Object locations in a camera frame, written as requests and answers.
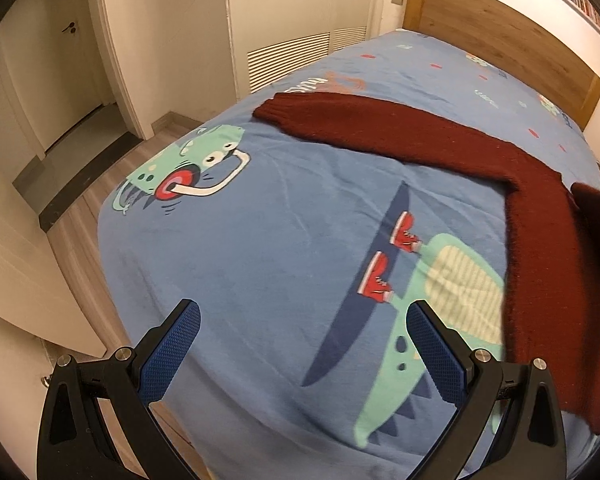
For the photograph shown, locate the dark red knit sweater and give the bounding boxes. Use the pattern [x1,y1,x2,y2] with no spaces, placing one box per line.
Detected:
[253,92,600,434]

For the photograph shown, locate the white bedroom door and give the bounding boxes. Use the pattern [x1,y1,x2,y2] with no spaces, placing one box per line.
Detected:
[0,0,114,152]

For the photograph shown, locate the blue dinosaur print bedsheet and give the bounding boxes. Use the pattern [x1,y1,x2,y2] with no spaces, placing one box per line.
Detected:
[98,29,600,479]

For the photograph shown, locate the wooden headboard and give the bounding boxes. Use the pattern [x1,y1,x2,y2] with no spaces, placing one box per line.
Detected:
[403,0,600,129]

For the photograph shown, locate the white built-in wardrobe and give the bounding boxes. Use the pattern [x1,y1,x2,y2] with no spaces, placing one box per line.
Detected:
[97,0,382,137]

